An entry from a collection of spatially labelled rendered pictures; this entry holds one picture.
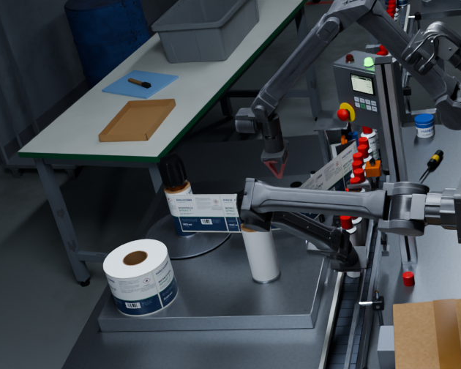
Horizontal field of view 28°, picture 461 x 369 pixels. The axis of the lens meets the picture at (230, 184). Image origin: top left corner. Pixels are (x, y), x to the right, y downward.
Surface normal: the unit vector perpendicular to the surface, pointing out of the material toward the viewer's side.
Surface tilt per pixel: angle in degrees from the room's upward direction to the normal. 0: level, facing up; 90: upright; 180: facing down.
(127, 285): 90
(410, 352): 0
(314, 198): 42
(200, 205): 90
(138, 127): 0
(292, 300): 0
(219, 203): 90
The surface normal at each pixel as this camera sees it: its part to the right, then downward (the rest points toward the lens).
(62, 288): -0.21, -0.85
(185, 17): 0.89, -0.07
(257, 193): -0.36, -0.28
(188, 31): -0.33, 0.60
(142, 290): 0.13, 0.47
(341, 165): 0.73, 0.19
